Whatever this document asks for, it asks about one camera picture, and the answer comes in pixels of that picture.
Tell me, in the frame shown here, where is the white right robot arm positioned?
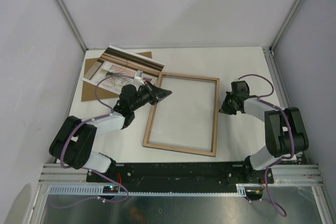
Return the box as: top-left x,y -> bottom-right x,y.
155,78 -> 309,184

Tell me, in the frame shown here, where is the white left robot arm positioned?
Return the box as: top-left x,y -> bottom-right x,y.
49,81 -> 172,182

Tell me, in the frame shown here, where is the clear acrylic sheet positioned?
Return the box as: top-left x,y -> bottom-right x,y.
149,76 -> 217,151

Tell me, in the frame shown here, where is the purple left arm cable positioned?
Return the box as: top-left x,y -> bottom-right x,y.
59,75 -> 137,169

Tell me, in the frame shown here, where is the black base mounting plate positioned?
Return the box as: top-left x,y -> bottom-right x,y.
86,162 -> 274,193

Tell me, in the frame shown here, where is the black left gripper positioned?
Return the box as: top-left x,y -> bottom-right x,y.
130,81 -> 172,112

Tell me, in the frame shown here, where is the brown cardboard backing board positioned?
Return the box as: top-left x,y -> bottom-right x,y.
81,51 -> 152,102

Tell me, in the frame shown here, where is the grey slotted cable duct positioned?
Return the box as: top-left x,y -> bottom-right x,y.
48,184 -> 262,197

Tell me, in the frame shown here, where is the printed interior photo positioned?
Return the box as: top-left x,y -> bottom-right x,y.
82,46 -> 165,95

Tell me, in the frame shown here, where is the blue wooden picture frame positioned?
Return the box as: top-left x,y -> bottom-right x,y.
142,71 -> 221,157

